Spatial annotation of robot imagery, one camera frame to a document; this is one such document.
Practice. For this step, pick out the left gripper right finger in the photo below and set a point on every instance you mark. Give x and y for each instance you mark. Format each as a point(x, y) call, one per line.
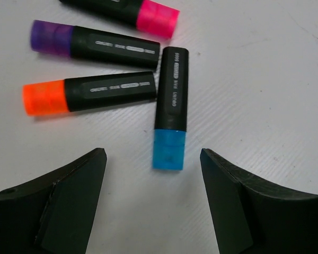
point(253, 215)

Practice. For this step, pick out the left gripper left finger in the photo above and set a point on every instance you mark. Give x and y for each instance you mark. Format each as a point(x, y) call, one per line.
point(53, 213)

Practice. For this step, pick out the orange highlighter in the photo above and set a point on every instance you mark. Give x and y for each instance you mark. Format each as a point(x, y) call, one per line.
point(86, 93)

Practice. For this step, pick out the purple highlighter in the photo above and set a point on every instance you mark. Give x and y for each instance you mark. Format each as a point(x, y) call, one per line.
point(90, 44)

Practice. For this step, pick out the pink highlighter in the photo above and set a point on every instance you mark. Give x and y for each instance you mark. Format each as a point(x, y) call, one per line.
point(146, 16)

